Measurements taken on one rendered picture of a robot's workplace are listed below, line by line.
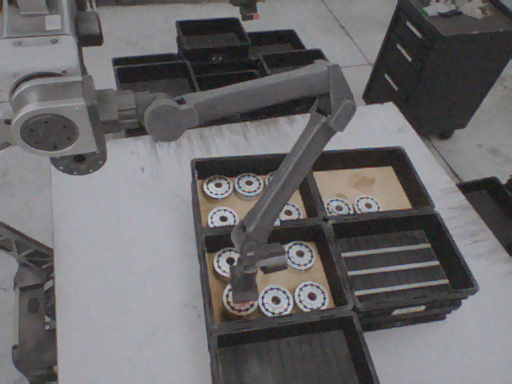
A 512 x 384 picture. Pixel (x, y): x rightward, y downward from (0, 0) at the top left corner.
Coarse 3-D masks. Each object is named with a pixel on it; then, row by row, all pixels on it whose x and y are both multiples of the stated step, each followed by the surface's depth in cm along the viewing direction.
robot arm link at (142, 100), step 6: (138, 96) 81; (144, 96) 81; (150, 96) 81; (156, 96) 85; (162, 96) 84; (168, 96) 86; (138, 102) 80; (144, 102) 81; (150, 102) 81; (138, 108) 81; (144, 108) 81; (138, 114) 81
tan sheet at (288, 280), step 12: (216, 252) 135; (228, 264) 133; (216, 276) 130; (264, 276) 132; (276, 276) 133; (288, 276) 133; (300, 276) 134; (312, 276) 134; (324, 276) 135; (216, 288) 128; (264, 288) 130; (288, 288) 131; (324, 288) 132; (216, 300) 125; (312, 300) 129; (216, 312) 123
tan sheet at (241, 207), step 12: (204, 180) 153; (264, 180) 157; (204, 204) 147; (216, 204) 147; (228, 204) 148; (240, 204) 149; (252, 204) 149; (300, 204) 152; (204, 216) 144; (240, 216) 145
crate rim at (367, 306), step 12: (372, 216) 139; (384, 216) 140; (396, 216) 140; (408, 216) 141; (444, 228) 140; (336, 240) 132; (336, 252) 129; (456, 252) 134; (348, 276) 124; (468, 276) 129; (348, 288) 122; (468, 288) 126; (384, 300) 121; (396, 300) 121; (408, 300) 122; (420, 300) 122; (432, 300) 124
